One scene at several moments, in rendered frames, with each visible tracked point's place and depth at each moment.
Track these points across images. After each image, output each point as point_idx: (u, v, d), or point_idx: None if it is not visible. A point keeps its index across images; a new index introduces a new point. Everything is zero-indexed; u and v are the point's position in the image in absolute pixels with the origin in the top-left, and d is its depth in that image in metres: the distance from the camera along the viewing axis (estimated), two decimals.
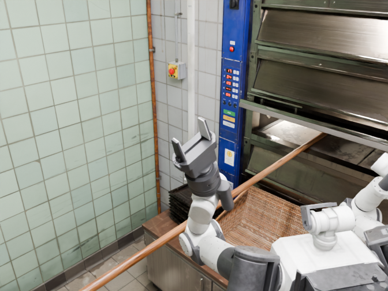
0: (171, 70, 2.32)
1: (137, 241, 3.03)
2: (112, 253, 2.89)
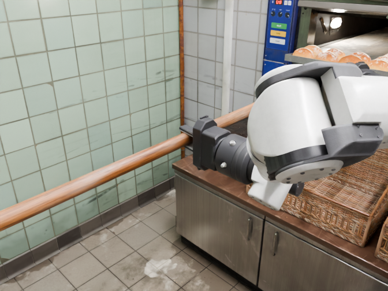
0: None
1: (159, 198, 2.68)
2: (133, 209, 2.53)
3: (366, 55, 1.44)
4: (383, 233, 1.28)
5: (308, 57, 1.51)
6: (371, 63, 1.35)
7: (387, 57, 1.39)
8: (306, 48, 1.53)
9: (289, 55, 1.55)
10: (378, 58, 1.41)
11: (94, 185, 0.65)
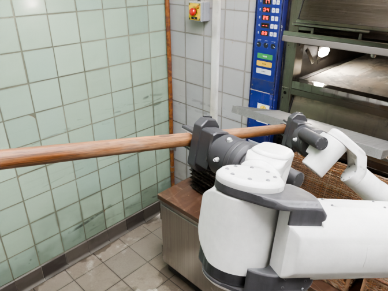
0: (192, 10, 1.94)
1: (148, 220, 2.65)
2: (120, 234, 2.50)
3: None
4: (365, 282, 1.25)
5: None
6: None
7: None
8: None
9: (237, 107, 1.36)
10: None
11: None
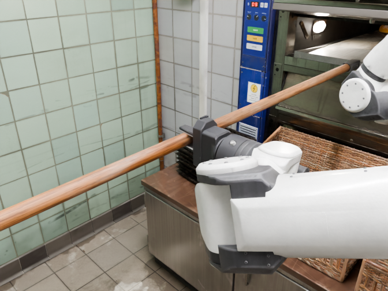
0: None
1: (136, 212, 2.52)
2: (106, 225, 2.38)
3: None
4: (363, 269, 1.12)
5: None
6: None
7: None
8: None
9: (299, 52, 1.58)
10: None
11: (120, 173, 0.70)
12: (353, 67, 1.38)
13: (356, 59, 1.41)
